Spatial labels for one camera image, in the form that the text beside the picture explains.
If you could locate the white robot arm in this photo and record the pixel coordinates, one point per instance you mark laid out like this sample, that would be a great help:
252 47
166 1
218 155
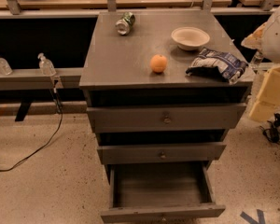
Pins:
266 39

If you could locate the green soda can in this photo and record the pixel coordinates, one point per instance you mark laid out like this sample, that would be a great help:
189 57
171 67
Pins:
125 24

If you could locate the orange fruit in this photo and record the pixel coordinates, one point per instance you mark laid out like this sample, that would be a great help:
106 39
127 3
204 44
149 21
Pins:
158 63

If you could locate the clear water bottle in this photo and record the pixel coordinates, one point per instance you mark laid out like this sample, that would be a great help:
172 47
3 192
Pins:
256 60

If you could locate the blue white chip bag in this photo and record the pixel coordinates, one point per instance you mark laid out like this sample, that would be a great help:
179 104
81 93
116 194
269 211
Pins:
229 66

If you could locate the grey bottom drawer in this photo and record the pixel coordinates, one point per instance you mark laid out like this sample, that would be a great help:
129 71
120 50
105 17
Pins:
161 192

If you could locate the clear sanitizer bottle near cabinet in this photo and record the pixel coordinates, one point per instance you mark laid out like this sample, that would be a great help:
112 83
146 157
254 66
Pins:
46 65

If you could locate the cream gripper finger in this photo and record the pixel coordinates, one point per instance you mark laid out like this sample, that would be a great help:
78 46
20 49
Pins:
270 89
261 111

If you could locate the grey middle drawer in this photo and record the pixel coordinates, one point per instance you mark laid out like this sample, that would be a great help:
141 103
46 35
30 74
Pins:
153 153

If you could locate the grey drawer cabinet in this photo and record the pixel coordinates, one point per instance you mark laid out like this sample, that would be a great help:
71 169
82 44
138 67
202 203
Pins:
117 73

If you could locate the grey drawer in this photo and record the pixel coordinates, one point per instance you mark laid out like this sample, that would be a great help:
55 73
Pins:
153 153
161 118
161 192

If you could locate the grey top drawer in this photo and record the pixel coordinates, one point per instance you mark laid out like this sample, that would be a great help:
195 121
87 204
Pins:
161 118

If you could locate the white bowl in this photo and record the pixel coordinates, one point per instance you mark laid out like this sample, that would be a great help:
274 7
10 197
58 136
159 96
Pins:
190 38

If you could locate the clear sanitizer bottle far left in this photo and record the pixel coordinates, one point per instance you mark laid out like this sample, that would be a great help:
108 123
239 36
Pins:
5 68

